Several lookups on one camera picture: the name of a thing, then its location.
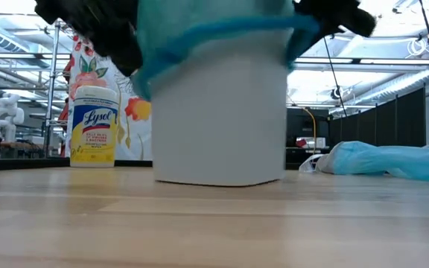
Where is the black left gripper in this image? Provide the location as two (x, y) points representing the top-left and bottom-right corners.
(34, 0), (144, 78)

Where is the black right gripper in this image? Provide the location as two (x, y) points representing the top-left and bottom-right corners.
(296, 0), (378, 39)

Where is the teal drawstring trash bag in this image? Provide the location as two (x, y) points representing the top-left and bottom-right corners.
(130, 0), (322, 102)

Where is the white plastic trash bin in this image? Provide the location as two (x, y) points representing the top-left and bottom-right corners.
(150, 28), (290, 188)

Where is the light blue trash bag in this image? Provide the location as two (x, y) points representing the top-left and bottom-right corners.
(299, 133), (429, 186)

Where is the white floral cloth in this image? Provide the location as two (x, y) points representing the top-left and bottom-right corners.
(64, 33), (154, 162)

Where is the yellow Lysol wipes canister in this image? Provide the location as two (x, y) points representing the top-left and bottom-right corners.
(69, 84), (121, 169)

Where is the black computer monitor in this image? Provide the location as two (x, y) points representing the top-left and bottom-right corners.
(287, 106), (330, 139)

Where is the thin black hanging cable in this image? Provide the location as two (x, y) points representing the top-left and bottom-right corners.
(322, 35), (349, 117)

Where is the metal wire rack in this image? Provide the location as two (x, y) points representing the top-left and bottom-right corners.
(42, 20), (74, 159)

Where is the black partition wall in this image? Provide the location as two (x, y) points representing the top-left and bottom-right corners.
(328, 86), (428, 148)

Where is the yellow cable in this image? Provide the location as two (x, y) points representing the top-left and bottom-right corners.
(302, 106), (318, 153)

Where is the black aluminium table frame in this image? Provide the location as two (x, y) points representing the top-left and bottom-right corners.
(0, 156), (154, 173)

